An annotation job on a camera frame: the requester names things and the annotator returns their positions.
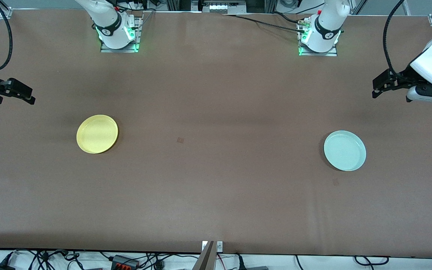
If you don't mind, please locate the yellow round plate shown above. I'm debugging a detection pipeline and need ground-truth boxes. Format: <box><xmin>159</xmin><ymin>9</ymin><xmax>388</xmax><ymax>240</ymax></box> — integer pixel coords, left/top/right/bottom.
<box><xmin>76</xmin><ymin>114</ymin><xmax>119</xmax><ymax>154</ymax></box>

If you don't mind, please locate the pale green round plate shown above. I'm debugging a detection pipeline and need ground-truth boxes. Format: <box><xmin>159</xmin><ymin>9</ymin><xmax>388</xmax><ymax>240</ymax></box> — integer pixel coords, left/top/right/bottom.
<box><xmin>324</xmin><ymin>130</ymin><xmax>367</xmax><ymax>172</ymax></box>

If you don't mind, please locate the white terminal block device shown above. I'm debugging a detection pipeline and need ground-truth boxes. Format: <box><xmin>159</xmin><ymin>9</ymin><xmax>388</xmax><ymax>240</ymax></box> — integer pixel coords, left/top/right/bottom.
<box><xmin>201</xmin><ymin>0</ymin><xmax>247</xmax><ymax>14</ymax></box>

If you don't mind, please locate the black orange power strip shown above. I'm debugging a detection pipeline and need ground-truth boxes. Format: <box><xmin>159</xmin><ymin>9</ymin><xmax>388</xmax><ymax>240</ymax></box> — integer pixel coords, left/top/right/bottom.
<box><xmin>110</xmin><ymin>255</ymin><xmax>140</xmax><ymax>270</ymax></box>

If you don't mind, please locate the brown table cloth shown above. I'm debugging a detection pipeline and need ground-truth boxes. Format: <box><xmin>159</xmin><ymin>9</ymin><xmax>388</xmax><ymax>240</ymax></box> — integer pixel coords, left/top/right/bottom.
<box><xmin>0</xmin><ymin>9</ymin><xmax>432</xmax><ymax>259</ymax></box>

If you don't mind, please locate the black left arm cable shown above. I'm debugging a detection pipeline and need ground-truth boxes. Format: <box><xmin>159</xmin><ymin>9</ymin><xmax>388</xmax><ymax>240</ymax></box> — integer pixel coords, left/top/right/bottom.
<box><xmin>383</xmin><ymin>0</ymin><xmax>411</xmax><ymax>83</ymax></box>

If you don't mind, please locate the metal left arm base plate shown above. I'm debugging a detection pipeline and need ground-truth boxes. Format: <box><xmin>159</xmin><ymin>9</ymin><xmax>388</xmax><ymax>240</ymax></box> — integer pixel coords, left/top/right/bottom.
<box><xmin>298</xmin><ymin>21</ymin><xmax>338</xmax><ymax>57</ymax></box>

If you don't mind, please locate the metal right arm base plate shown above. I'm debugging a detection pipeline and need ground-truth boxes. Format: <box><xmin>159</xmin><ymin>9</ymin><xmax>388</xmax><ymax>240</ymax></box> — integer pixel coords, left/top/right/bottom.
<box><xmin>100</xmin><ymin>17</ymin><xmax>141</xmax><ymax>53</ymax></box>

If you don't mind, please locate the short black table cable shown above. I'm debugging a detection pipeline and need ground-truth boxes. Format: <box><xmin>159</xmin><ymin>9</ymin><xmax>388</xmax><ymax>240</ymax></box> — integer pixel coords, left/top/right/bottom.
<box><xmin>272</xmin><ymin>11</ymin><xmax>308</xmax><ymax>25</ymax></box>

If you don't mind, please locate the long black table cable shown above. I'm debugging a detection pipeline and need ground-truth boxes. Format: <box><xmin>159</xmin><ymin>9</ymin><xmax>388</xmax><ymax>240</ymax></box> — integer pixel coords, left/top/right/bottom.
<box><xmin>223</xmin><ymin>14</ymin><xmax>306</xmax><ymax>33</ymax></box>

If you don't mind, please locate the looped black floor cable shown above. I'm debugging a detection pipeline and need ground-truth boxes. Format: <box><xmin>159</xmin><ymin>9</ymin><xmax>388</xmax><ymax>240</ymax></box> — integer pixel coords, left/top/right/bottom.
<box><xmin>354</xmin><ymin>256</ymin><xmax>390</xmax><ymax>266</ymax></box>

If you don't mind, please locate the white pole clamp bracket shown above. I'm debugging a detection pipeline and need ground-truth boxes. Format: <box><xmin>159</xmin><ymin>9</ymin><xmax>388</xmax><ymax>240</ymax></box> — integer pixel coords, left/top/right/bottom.
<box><xmin>202</xmin><ymin>241</ymin><xmax>224</xmax><ymax>252</ymax></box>

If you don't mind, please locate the grey camera stand pole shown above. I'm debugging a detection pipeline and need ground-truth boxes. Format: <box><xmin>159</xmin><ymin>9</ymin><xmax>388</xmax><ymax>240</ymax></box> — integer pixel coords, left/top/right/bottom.
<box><xmin>193</xmin><ymin>241</ymin><xmax>216</xmax><ymax>270</ymax></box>

